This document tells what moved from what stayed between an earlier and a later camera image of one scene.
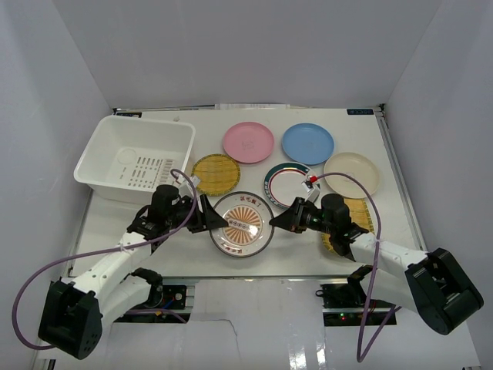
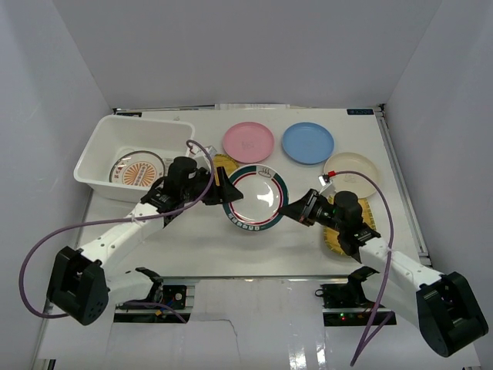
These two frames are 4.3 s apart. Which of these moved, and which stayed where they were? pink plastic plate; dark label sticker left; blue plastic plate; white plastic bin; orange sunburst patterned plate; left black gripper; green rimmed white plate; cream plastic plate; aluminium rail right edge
Moved: left black gripper; green rimmed white plate; orange sunburst patterned plate
Stayed: blue plastic plate; pink plastic plate; cream plastic plate; aluminium rail right edge; dark label sticker left; white plastic bin
